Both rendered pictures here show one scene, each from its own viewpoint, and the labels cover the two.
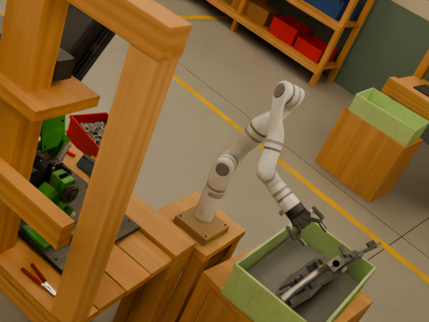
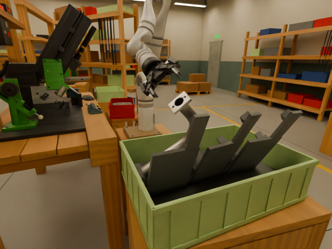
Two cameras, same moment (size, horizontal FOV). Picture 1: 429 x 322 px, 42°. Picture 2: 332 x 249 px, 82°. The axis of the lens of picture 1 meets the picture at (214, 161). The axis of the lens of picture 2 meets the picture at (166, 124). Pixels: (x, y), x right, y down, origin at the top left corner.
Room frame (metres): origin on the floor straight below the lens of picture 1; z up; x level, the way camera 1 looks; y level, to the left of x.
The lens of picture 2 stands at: (1.30, -0.85, 1.28)
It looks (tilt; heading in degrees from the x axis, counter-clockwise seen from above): 19 degrees down; 41
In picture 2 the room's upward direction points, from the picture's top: 1 degrees clockwise
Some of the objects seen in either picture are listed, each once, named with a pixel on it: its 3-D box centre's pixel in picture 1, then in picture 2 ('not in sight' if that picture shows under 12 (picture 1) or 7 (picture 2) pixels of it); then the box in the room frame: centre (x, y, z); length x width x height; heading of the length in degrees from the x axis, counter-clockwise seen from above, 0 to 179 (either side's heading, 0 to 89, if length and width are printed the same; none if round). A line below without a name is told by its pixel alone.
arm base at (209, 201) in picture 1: (209, 200); (145, 114); (2.03, -0.05, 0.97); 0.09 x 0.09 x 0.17; 71
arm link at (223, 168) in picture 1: (222, 172); (145, 87); (2.03, -0.05, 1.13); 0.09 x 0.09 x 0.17; 82
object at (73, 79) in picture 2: not in sight; (62, 79); (1.92, 0.79, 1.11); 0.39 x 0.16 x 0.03; 157
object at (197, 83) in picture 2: not in sight; (193, 84); (7.79, 3.40, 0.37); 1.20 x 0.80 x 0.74; 156
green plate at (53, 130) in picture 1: (47, 118); (54, 73); (1.82, 0.67, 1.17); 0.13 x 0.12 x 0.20; 67
